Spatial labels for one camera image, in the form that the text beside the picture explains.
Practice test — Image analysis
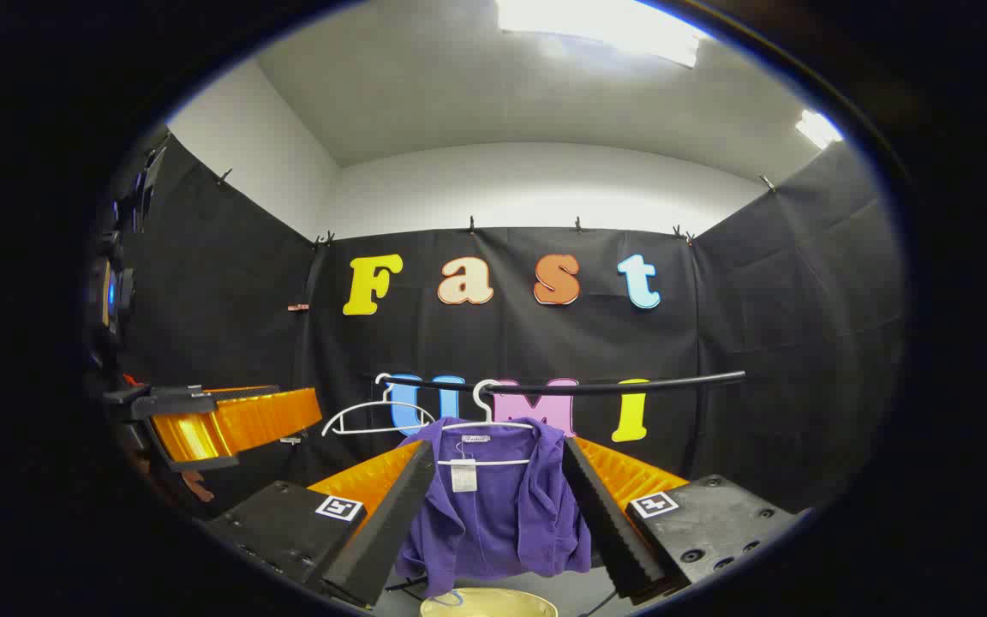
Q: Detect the thick white clothes hanger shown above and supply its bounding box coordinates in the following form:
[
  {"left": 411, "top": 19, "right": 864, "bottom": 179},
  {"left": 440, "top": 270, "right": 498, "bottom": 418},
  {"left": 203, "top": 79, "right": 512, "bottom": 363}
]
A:
[{"left": 435, "top": 379, "right": 539, "bottom": 468}]

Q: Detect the thin white clothes hanger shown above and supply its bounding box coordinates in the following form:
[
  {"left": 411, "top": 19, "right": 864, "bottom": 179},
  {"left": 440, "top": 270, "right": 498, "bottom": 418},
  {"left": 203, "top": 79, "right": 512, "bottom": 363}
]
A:
[{"left": 322, "top": 373, "right": 434, "bottom": 438}]

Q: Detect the small ceiling light panel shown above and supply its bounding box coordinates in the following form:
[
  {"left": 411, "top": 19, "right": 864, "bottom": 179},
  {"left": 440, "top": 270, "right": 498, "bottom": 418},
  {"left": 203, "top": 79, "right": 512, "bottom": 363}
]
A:
[{"left": 795, "top": 110, "right": 844, "bottom": 151}]

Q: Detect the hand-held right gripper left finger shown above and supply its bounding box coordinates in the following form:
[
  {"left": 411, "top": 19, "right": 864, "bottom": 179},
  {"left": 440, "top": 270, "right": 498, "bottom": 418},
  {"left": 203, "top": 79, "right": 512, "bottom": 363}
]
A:
[{"left": 200, "top": 440, "right": 437, "bottom": 609}]

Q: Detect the purple shirt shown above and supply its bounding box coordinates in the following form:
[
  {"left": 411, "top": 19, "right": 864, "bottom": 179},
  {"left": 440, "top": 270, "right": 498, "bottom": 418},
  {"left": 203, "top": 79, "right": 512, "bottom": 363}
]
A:
[{"left": 395, "top": 417, "right": 593, "bottom": 598}]

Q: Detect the beige laundry hamper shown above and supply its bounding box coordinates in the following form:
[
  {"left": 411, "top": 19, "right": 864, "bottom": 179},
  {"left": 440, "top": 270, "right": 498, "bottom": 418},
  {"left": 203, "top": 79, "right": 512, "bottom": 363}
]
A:
[{"left": 419, "top": 587, "right": 559, "bottom": 617}]

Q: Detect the large ceiling light panel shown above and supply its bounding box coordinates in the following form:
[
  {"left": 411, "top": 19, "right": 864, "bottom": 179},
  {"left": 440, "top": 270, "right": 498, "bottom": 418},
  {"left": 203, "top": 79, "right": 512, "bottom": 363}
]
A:
[{"left": 493, "top": 0, "right": 713, "bottom": 69}]

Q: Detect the black backdrop cloth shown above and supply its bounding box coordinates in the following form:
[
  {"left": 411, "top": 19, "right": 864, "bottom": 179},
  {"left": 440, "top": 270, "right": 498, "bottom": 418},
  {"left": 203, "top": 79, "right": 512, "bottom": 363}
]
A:
[{"left": 117, "top": 129, "right": 906, "bottom": 532}]

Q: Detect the black clothes rack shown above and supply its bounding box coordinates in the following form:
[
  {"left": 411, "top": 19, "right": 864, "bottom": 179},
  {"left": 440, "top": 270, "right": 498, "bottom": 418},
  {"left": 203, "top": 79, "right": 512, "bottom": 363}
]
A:
[{"left": 374, "top": 370, "right": 747, "bottom": 594}]

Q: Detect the row of black backdrop clips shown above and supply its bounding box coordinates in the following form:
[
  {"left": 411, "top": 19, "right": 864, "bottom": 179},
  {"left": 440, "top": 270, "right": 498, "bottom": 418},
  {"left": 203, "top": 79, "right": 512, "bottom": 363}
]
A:
[{"left": 217, "top": 168, "right": 779, "bottom": 249}]

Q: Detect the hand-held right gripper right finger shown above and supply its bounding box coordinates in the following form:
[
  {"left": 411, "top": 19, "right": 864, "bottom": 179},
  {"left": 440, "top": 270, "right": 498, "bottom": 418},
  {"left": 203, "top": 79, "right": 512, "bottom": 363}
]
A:
[{"left": 562, "top": 435, "right": 813, "bottom": 601}]

